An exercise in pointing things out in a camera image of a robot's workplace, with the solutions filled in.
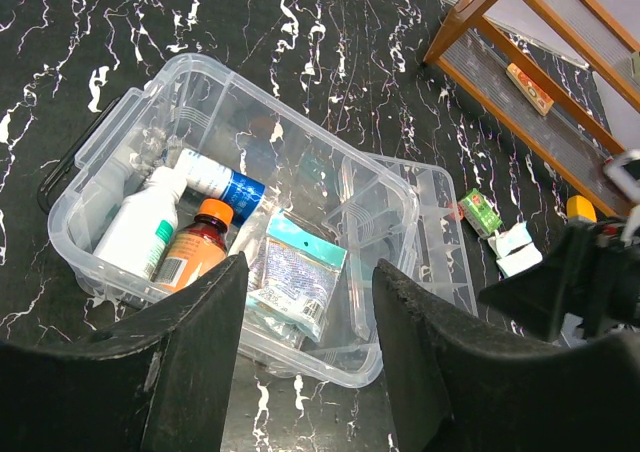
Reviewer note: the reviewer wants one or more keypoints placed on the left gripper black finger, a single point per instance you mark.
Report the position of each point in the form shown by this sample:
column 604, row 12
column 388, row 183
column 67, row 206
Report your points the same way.
column 159, row 380

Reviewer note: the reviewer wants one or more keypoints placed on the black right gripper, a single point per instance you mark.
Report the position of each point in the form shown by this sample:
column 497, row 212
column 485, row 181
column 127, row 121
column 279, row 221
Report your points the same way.
column 456, row 383

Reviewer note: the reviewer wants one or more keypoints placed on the brown syrup bottle orange cap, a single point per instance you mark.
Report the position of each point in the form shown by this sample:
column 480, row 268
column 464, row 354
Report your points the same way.
column 196, row 248

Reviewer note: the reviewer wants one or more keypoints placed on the white medicine bottle green label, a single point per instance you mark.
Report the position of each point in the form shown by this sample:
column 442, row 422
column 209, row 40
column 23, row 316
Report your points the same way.
column 142, row 229

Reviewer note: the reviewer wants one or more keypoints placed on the white gauze dressing packet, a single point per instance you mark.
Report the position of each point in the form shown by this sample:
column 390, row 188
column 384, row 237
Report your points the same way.
column 251, row 241

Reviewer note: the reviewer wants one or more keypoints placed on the teal topped packet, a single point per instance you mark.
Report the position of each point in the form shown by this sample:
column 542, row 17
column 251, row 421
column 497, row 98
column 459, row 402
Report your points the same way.
column 299, row 274

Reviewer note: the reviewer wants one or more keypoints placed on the blue white bandage roll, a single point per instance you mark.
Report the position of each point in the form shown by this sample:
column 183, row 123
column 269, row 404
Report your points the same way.
column 214, row 180

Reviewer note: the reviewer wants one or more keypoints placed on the clear medicine kit box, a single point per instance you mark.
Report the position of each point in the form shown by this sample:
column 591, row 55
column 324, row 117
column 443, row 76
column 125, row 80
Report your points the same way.
column 194, row 102

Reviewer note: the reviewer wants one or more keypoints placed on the teal white plaster packet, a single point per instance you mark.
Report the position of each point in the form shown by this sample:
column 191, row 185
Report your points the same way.
column 515, row 250

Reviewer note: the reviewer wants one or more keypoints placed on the green wind oil box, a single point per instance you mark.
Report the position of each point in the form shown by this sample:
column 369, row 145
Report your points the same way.
column 480, row 213

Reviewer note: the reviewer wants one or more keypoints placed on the red round balm tin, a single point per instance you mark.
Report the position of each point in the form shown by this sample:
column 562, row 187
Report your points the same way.
column 457, row 212

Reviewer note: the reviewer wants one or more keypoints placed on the orange yellow tape roll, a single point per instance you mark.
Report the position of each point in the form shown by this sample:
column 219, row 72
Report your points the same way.
column 580, row 208

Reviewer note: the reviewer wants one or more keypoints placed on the clear compartment organizer tray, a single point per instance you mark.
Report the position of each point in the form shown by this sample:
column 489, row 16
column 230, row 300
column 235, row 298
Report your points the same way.
column 425, row 252

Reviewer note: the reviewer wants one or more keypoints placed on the orange box on lower shelf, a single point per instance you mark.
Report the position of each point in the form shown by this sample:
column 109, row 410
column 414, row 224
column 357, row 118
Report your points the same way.
column 539, row 99

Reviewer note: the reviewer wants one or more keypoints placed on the orange wooden shelf rack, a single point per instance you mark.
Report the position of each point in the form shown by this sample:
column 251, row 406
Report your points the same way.
column 475, row 53

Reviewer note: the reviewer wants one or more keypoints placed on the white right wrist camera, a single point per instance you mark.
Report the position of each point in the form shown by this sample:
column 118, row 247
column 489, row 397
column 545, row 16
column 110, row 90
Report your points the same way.
column 622, row 171

